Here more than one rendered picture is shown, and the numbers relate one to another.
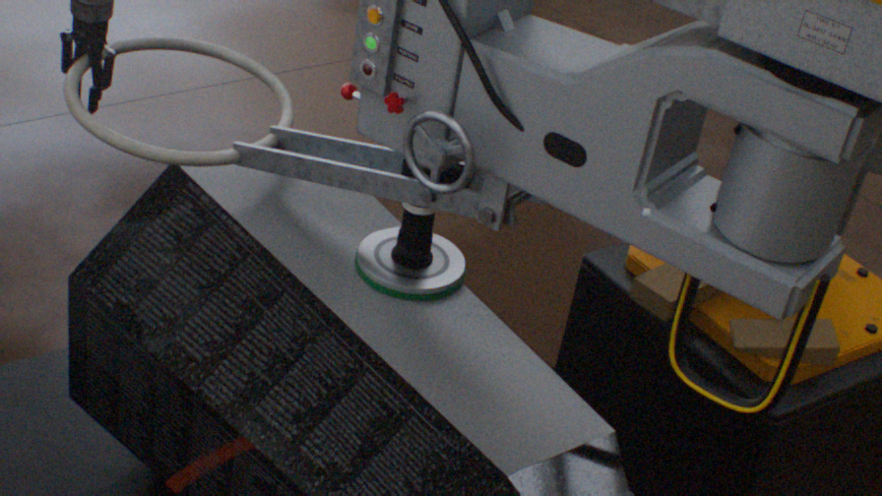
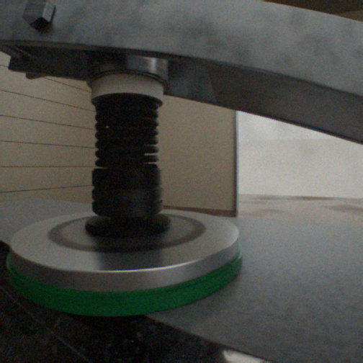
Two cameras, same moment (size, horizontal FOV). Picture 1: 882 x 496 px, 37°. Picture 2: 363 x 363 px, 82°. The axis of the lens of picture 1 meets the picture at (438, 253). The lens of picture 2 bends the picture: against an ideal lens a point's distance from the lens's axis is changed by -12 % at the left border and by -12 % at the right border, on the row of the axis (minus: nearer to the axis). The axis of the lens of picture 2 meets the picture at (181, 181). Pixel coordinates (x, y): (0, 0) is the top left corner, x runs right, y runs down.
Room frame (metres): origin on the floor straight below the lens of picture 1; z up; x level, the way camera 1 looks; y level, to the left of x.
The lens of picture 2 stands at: (2.42, 0.03, 0.91)
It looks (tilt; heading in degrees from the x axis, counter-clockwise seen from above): 3 degrees down; 161
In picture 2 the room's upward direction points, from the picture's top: straight up
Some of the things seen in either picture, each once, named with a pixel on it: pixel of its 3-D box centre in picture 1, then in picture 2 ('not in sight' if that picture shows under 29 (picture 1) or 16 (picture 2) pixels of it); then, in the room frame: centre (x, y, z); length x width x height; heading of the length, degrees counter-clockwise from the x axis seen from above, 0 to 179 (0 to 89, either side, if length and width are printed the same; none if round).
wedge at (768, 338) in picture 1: (783, 335); not in sight; (2.21, -0.71, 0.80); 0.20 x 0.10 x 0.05; 91
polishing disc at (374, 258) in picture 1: (411, 259); (128, 232); (2.18, 0.05, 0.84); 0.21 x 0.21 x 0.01
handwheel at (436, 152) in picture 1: (450, 146); not in sight; (2.02, 0.01, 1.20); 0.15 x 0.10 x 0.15; 58
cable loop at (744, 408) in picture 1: (736, 329); not in sight; (1.83, -0.51, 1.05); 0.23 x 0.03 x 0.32; 58
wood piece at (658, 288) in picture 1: (679, 284); not in sight; (2.32, -0.50, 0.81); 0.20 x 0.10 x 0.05; 138
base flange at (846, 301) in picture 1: (774, 286); not in sight; (2.45, -0.73, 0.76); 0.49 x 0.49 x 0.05; 40
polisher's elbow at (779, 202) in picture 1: (787, 178); not in sight; (1.84, -0.51, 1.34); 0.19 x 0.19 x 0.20
